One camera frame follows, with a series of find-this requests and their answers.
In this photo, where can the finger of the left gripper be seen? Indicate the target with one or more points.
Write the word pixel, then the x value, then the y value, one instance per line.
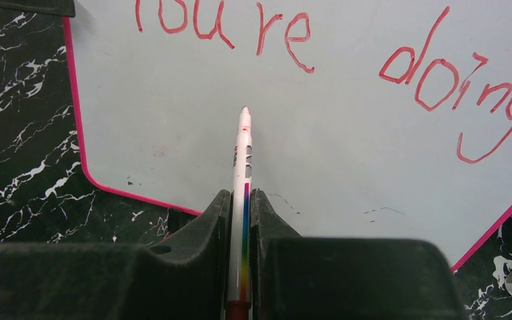
pixel 62 8

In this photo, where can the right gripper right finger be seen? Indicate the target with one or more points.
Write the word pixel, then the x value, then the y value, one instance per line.
pixel 296 277

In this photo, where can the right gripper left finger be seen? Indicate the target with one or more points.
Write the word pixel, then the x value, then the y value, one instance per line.
pixel 180 278

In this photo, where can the white marker pen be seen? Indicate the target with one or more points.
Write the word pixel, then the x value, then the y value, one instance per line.
pixel 238 295

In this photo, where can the pink framed whiteboard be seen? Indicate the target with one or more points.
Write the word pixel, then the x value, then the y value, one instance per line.
pixel 369 118

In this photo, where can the black whiteboard foot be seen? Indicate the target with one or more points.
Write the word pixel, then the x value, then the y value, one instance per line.
pixel 176 219

